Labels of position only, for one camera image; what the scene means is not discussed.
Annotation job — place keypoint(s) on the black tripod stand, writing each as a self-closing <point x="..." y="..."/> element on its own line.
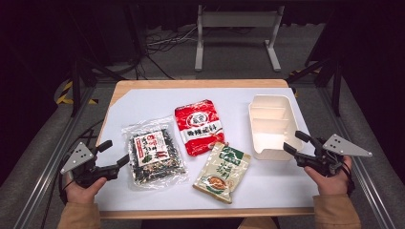
<point x="75" y="86"/>
<point x="336" y="89"/>

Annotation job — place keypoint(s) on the white divided plastic box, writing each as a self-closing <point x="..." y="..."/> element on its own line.
<point x="272" y="127"/>

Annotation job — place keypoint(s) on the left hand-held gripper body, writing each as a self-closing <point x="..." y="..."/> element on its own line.
<point x="82" y="157"/>

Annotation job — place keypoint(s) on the aluminium frame rail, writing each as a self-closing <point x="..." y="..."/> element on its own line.
<point x="47" y="168"/>
<point x="359" y="178"/>

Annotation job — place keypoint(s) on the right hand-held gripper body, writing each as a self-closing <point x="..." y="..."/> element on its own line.
<point x="340" y="147"/>

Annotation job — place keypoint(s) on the beige and green seasoning packet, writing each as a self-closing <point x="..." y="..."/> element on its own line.
<point x="223" y="171"/>

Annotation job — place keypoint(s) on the yellow and black floor tape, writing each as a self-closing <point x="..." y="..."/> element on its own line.
<point x="63" y="92"/>
<point x="297" y="72"/>

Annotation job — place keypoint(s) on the person's right hand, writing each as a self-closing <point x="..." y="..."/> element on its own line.
<point x="332" y="184"/>

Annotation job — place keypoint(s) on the person's left hand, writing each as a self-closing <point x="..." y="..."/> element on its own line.
<point x="83" y="193"/>

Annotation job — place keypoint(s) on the red seasoning packet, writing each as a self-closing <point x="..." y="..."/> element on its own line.
<point x="199" y="127"/>

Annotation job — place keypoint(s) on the clear dried seaweed packet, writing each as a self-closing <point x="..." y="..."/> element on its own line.
<point x="156" y="156"/>

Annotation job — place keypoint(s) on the wooden table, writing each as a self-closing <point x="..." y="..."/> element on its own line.
<point x="191" y="83"/>

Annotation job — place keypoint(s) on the grey metal stand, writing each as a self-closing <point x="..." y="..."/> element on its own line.
<point x="200" y="47"/>

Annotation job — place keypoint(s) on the white paper mat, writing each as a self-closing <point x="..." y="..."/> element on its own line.
<point x="270" y="184"/>

